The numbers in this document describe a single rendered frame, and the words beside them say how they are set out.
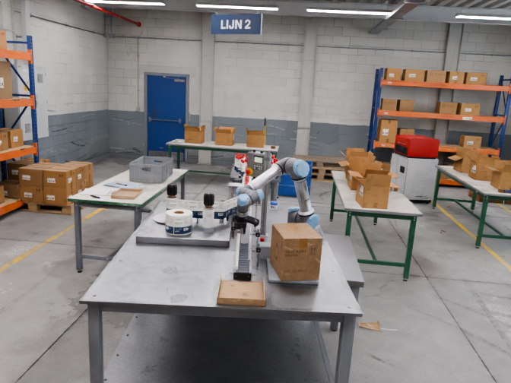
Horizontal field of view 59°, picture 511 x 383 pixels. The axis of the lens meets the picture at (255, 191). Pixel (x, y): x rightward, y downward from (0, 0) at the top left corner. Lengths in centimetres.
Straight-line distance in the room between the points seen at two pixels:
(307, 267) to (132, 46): 961
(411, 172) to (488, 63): 400
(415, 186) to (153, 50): 683
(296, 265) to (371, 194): 230
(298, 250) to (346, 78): 860
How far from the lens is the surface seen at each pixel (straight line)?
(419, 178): 876
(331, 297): 265
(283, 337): 341
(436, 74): 1064
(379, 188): 487
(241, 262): 288
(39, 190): 717
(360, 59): 1107
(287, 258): 268
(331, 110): 1100
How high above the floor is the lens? 198
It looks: 13 degrees down
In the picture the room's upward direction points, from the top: 3 degrees clockwise
